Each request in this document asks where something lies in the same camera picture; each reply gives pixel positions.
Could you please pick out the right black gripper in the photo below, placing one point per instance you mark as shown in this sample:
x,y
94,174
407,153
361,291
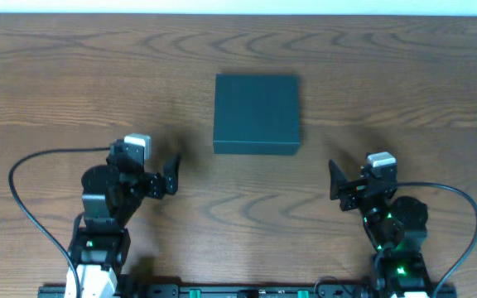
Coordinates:
x,y
354,190

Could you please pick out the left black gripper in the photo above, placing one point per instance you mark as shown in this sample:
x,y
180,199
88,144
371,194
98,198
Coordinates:
x,y
156,185

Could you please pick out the dark green box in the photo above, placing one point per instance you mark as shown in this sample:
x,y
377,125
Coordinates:
x,y
257,114

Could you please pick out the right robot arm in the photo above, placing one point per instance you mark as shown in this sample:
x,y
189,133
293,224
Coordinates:
x,y
396,228

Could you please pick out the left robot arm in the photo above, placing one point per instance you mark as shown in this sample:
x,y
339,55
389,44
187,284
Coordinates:
x,y
112,193

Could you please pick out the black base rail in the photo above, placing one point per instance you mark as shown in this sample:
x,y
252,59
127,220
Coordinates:
x,y
321,291

